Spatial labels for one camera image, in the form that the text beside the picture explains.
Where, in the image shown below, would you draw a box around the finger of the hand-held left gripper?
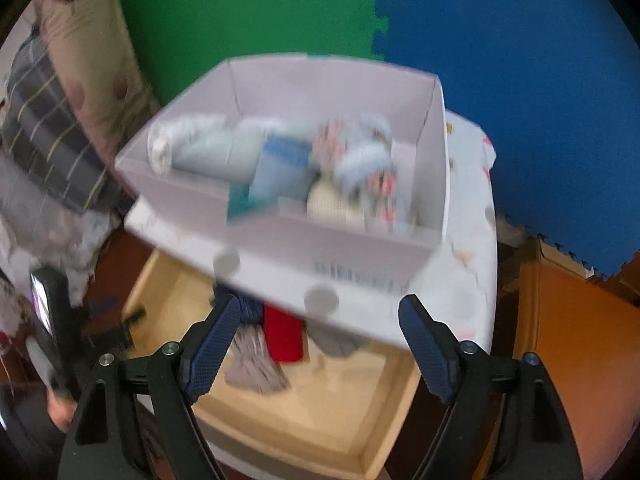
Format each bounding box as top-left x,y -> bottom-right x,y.
86,304 -> 147,350

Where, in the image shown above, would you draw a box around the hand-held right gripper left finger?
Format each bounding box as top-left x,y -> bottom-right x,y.
57,294 -> 242,480

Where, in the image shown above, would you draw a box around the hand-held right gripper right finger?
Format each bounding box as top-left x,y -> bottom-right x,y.
397,294 -> 583,480

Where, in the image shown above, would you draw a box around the taupe patterned underwear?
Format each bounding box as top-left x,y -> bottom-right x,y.
225,330 -> 291,393

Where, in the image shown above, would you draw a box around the navy patterned sock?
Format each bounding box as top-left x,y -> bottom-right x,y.
212,285 -> 266,326

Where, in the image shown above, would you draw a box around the red embroidered knit sock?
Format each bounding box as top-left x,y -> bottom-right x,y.
263,305 -> 305,363

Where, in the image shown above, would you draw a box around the grey knit socks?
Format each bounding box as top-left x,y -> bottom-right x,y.
312,330 -> 363,358

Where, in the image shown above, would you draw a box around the wooden drawer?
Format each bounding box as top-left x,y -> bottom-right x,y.
120,250 -> 423,480

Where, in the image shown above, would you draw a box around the white shoe box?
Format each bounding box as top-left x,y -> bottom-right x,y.
114,57 -> 451,293

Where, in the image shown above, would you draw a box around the beige textured underwear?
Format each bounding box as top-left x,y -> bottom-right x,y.
305,180 -> 373,233

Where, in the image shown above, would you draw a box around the white sock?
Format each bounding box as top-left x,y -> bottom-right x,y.
147,115 -> 226,176

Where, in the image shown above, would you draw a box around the blue knit sock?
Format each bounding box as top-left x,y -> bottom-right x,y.
247,135 -> 316,211

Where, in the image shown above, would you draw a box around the light blue underwear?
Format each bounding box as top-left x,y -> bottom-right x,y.
170,120 -> 281,183

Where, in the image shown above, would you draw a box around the striped pastel sock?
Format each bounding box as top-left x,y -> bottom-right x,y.
312,115 -> 416,231

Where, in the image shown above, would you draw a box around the person's left hand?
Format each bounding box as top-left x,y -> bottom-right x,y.
47,390 -> 81,433

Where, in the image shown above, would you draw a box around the light printed bedsheet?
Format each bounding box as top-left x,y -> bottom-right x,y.
0,160 -> 118,306

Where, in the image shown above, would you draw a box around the white printed cloth cover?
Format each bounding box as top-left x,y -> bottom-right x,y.
124,110 -> 498,351

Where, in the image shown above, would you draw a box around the teal paper card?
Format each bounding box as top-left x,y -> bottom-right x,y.
227,185 -> 273,223

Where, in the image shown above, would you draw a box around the orange-brown stool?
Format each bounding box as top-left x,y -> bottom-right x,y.
512,237 -> 640,480

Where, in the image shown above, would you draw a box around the dark plaid cloth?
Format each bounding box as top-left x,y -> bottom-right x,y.
0,25 -> 126,216

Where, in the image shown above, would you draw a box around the blue foam mat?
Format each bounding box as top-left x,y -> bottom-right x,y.
375,0 -> 640,281

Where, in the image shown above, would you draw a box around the floral pillow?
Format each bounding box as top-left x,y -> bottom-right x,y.
37,0 -> 163,166

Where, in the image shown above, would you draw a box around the green foam mat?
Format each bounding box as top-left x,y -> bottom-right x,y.
110,0 -> 391,111

